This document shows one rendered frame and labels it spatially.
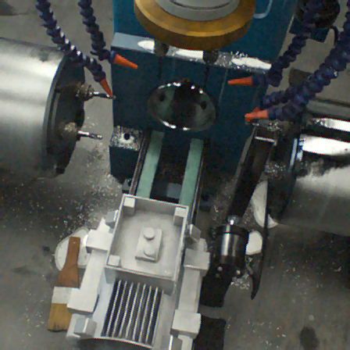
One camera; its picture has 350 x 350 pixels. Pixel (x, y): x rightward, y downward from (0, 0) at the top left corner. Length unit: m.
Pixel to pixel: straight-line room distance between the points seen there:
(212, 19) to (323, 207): 0.37
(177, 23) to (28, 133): 0.33
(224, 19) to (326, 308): 0.65
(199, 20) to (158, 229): 0.30
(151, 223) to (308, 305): 0.47
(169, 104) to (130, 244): 0.37
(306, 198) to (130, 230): 0.30
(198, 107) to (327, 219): 0.34
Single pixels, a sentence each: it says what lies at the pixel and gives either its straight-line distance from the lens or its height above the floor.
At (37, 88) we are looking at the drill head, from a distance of 0.86.
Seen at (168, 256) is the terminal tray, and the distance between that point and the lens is 0.72.
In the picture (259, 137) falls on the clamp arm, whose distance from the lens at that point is 0.69.
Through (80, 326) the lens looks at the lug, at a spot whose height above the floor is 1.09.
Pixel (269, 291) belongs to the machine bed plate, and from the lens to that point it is 1.07.
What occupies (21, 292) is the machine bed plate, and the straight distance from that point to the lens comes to 1.06.
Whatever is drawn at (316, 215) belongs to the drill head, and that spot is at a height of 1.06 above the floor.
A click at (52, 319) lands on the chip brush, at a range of 1.02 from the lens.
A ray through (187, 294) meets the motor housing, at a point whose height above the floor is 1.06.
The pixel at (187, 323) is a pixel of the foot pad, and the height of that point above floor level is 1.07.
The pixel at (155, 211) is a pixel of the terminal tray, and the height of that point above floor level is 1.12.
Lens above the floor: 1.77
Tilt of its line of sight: 57 degrees down
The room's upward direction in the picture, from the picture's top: 9 degrees clockwise
